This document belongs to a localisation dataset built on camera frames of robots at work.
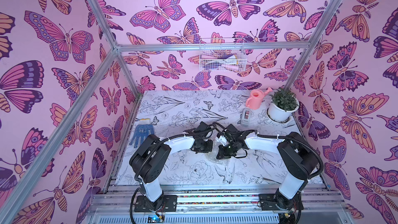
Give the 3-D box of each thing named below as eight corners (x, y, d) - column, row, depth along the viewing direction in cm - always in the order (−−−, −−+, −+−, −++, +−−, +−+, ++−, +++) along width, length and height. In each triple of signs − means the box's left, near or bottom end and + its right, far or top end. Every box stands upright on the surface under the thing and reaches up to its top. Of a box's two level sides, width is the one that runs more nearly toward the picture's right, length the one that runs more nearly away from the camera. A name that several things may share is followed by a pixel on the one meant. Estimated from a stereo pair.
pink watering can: (242, 106, 113) (245, 95, 105) (256, 92, 122) (259, 82, 113) (254, 113, 109) (258, 103, 101) (267, 98, 117) (272, 88, 109)
